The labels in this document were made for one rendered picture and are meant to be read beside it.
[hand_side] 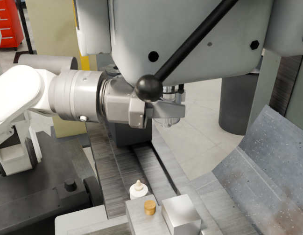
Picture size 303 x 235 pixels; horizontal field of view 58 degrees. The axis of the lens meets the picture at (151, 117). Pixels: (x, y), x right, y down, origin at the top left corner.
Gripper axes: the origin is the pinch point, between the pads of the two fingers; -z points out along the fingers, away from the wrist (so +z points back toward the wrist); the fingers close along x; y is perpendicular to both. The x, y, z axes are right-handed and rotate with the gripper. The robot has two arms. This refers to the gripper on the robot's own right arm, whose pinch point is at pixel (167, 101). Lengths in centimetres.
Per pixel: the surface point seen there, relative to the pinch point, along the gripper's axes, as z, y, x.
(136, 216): 4.4, 20.6, -7.4
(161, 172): 1.3, 31.6, 16.3
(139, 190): 5.1, 22.7, 0.6
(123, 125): 13.9, 23.8, 26.5
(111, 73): 19.5, 12.3, 38.2
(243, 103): -58, 89, 168
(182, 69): -1.9, -9.9, -10.1
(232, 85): -47, 75, 172
